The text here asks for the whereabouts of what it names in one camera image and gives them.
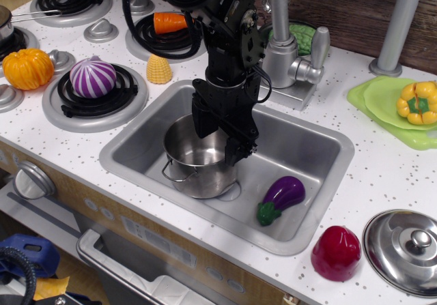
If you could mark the red toy pepper half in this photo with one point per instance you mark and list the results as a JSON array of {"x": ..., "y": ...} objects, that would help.
[{"x": 336, "y": 254}]

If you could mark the stainless steel pot lid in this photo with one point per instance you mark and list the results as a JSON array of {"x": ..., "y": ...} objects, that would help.
[{"x": 400, "y": 245}]

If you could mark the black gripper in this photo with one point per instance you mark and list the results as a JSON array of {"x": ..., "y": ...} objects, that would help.
[{"x": 217, "y": 104}]

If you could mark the back left stove burner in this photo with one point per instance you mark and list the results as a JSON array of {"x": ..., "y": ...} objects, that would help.
[{"x": 69, "y": 13}]

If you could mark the yellow toy corn piece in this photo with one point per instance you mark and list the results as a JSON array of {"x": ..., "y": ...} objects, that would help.
[{"x": 158, "y": 70}]

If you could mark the purple striped toy onion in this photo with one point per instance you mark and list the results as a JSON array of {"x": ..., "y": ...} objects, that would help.
[{"x": 93, "y": 78}]

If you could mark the orange toy pumpkin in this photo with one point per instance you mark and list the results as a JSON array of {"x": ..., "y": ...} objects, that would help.
[{"x": 28, "y": 69}]

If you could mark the orange toy carrot piece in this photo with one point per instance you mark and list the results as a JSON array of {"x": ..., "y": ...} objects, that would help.
[{"x": 168, "y": 22}]

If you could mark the silver oven dial knob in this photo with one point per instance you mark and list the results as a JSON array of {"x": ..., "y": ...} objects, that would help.
[{"x": 31, "y": 183}]

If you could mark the yellow cloth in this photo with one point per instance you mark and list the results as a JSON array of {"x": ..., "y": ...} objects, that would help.
[{"x": 50, "y": 287}]

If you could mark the light green cutting board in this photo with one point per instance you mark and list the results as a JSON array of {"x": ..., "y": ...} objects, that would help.
[{"x": 423, "y": 138}]

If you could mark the purple toy eggplant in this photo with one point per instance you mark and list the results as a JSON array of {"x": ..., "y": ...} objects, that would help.
[{"x": 286, "y": 192}]

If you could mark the yellow toy bell pepper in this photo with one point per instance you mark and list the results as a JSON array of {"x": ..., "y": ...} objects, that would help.
[{"x": 417, "y": 103}]

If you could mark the front left stove burner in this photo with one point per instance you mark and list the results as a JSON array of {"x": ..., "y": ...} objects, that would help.
[{"x": 18, "y": 40}]

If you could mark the grey stove knob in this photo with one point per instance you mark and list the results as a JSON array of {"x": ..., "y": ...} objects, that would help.
[
  {"x": 62, "y": 61},
  {"x": 10, "y": 98},
  {"x": 141, "y": 7},
  {"x": 101, "y": 31}
]

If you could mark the blue clamp tool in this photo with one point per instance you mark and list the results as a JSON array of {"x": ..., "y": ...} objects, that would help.
[{"x": 40, "y": 252}]

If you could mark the silver toy faucet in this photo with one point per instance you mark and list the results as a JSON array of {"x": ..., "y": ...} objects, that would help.
[{"x": 292, "y": 78}]

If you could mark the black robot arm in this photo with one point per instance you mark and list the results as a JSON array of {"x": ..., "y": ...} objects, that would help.
[{"x": 230, "y": 34}]

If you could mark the front right stove burner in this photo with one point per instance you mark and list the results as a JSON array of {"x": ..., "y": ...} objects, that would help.
[{"x": 67, "y": 110}]

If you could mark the small steel saucepan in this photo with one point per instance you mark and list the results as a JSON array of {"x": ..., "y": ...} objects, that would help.
[{"x": 8, "y": 19}]

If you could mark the back right stove burner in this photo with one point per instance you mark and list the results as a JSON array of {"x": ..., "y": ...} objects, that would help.
[{"x": 175, "y": 43}]

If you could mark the green toy cabbage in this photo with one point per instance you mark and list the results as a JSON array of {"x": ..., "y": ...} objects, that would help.
[{"x": 303, "y": 34}]

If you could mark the grey vertical pole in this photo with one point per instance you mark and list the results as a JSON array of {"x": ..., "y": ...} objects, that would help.
[{"x": 387, "y": 64}]

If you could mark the stove burner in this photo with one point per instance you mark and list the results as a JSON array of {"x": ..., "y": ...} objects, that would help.
[
  {"x": 175, "y": 43},
  {"x": 67, "y": 110},
  {"x": 69, "y": 13},
  {"x": 18, "y": 40}
]

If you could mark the light green plastic plate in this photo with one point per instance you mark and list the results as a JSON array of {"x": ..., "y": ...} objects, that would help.
[{"x": 403, "y": 102}]

